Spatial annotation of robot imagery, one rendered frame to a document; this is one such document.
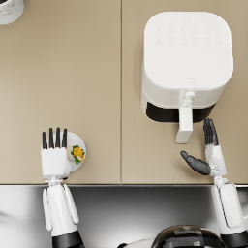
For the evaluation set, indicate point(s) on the chicken roll with greens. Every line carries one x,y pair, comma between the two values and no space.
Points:
77,154

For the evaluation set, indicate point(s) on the pale white air fryer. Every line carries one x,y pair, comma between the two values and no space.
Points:
185,64

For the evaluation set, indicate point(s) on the small white round plate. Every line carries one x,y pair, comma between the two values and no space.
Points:
77,140

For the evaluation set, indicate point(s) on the dark round robot body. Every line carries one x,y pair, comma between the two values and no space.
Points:
185,238

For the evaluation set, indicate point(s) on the white marbled round pot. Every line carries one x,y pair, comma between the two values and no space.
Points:
9,9

